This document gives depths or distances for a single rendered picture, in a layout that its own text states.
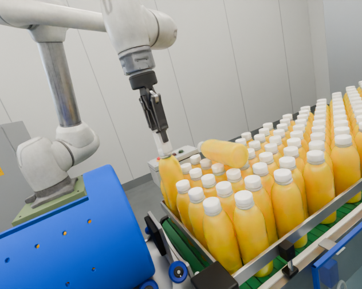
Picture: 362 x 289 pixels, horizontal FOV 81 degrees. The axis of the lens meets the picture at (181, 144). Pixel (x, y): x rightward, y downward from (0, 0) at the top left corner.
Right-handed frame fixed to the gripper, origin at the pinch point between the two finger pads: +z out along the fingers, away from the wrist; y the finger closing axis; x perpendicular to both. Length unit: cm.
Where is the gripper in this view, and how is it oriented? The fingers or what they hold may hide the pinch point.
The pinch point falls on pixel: (162, 141)
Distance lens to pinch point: 63.9
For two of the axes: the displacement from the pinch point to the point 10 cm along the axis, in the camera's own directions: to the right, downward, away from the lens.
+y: 4.3, 1.4, -8.9
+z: 2.7, 9.2, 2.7
